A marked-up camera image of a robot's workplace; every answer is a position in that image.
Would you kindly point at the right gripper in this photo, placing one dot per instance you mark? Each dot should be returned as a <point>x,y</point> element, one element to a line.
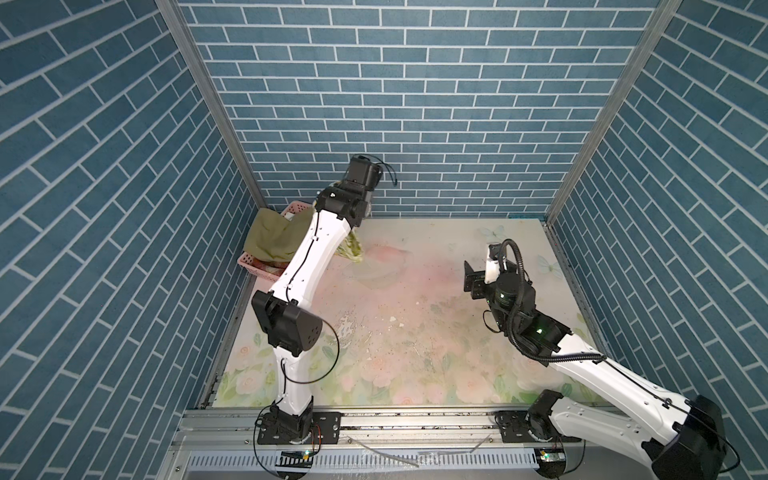
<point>477,279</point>

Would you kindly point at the lemon print skirt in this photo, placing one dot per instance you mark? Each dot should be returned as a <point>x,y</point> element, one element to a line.
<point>350,248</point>

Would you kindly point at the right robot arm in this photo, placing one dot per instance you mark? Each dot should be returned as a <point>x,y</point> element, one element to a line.
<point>675,437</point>

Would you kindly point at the olive green skirt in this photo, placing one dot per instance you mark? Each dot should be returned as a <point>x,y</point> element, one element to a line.
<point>274,238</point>

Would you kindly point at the red patterned skirt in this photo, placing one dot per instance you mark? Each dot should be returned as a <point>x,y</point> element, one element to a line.
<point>271,267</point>

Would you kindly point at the pink perforated plastic basket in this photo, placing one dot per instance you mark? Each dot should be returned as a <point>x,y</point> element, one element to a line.
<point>244,260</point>

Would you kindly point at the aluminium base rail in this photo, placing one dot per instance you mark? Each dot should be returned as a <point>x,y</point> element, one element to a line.
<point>383,443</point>

